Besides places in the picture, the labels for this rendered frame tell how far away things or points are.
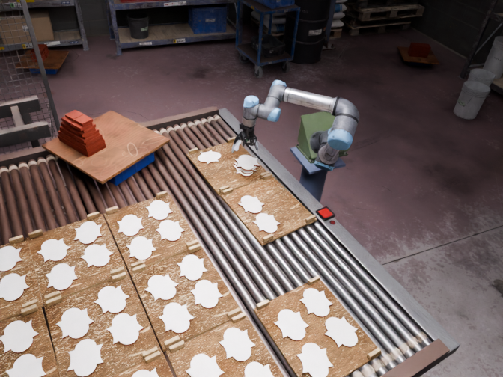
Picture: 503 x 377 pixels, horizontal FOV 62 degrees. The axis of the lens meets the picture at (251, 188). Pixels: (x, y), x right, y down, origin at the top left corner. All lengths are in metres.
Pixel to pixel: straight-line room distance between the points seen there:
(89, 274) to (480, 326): 2.55
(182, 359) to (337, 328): 0.63
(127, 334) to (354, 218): 2.39
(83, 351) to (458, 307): 2.52
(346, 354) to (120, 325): 0.90
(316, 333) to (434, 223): 2.32
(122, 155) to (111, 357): 1.12
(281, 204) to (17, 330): 1.33
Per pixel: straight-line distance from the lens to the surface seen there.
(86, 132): 2.38
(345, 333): 1.82
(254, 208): 2.19
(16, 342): 1.88
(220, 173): 2.41
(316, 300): 1.87
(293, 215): 2.20
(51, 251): 2.12
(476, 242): 3.92
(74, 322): 1.85
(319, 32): 6.03
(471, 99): 5.50
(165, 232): 2.08
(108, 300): 1.88
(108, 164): 2.37
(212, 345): 1.73
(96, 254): 2.04
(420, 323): 2.00
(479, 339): 3.30
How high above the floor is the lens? 2.46
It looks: 41 degrees down
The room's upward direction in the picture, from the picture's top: 5 degrees clockwise
